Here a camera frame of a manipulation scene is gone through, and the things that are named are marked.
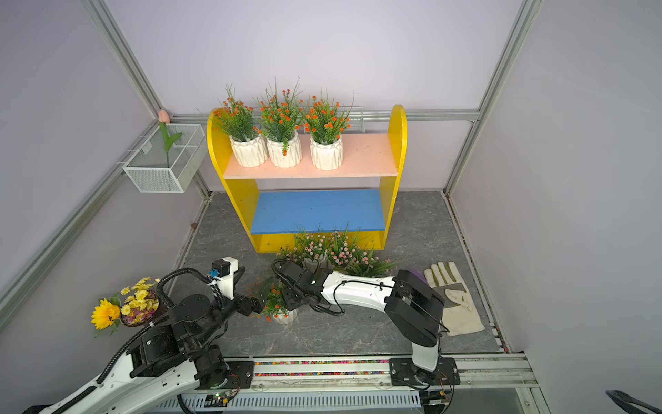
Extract pink flower pot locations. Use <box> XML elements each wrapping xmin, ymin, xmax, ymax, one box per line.
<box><xmin>327</xmin><ymin>231</ymin><xmax>362</xmax><ymax>267</ymax></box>
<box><xmin>277</xmin><ymin>246</ymin><xmax>305</xmax><ymax>267</ymax></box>
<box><xmin>293</xmin><ymin>232</ymin><xmax>332</xmax><ymax>273</ymax></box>

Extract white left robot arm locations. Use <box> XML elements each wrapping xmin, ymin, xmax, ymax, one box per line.
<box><xmin>27</xmin><ymin>257</ymin><xmax>261</xmax><ymax>413</ymax></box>

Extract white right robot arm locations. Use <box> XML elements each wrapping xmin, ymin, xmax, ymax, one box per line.
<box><xmin>272</xmin><ymin>259</ymin><xmax>448</xmax><ymax>391</ymax></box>

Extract yellow pink blue shelf rack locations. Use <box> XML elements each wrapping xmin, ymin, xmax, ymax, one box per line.
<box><xmin>207</xmin><ymin>105</ymin><xmax>408</xmax><ymax>254</ymax></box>

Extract sunflower bouquet basket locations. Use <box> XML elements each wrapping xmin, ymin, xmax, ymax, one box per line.
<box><xmin>91</xmin><ymin>278</ymin><xmax>166</xmax><ymax>335</ymax></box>

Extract beige gardening glove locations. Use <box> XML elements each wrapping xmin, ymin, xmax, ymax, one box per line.
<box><xmin>423</xmin><ymin>262</ymin><xmax>484</xmax><ymax>336</ymax></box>

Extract pink artificial tulip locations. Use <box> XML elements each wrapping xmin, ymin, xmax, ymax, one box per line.
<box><xmin>158</xmin><ymin>110</ymin><xmax>182</xmax><ymax>167</ymax></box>

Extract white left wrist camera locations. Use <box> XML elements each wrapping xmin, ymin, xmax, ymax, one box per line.
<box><xmin>207</xmin><ymin>257</ymin><xmax>239</xmax><ymax>300</ymax></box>

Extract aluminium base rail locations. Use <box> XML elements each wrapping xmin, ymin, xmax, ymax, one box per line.
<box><xmin>102</xmin><ymin>354</ymin><xmax>549</xmax><ymax>414</ymax></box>

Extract white mesh wall basket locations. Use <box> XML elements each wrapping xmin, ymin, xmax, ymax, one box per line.
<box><xmin>123</xmin><ymin>124</ymin><xmax>206</xmax><ymax>193</ymax></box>

